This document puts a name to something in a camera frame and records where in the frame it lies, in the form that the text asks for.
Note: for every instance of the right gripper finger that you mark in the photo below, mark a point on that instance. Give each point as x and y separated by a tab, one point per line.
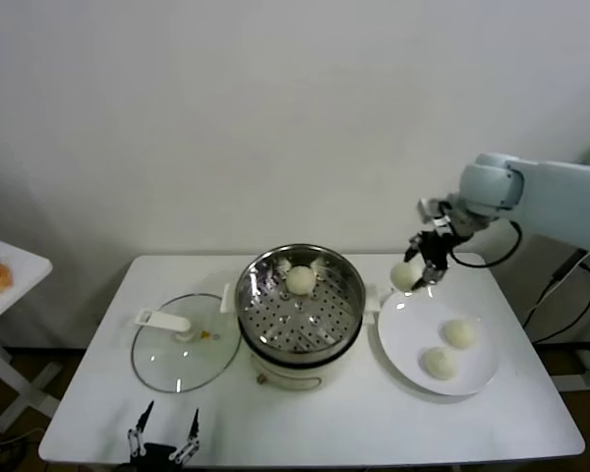
430	275
410	252

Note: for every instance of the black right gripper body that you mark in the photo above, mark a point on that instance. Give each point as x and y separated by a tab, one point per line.
435	248

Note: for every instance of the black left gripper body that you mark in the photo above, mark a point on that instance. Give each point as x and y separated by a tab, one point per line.
152	459

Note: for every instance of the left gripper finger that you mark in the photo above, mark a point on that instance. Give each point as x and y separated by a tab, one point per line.
138	430
191	435

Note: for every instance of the white steamed baozi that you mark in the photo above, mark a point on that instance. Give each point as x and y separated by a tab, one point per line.
459	334
301	280
438	364
403	276

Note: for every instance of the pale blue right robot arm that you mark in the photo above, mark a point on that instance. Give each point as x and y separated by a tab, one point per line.
560	196

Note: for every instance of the stainless steel steamer basket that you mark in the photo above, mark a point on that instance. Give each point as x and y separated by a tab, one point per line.
255	275

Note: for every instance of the white round plate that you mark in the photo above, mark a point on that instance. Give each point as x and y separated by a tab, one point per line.
413	324

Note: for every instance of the cream electric cooker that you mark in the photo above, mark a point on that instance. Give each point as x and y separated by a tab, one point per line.
295	376

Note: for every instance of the white side table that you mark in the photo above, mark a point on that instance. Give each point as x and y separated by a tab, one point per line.
27	268

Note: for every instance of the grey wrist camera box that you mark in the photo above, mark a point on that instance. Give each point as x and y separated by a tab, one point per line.
429	209

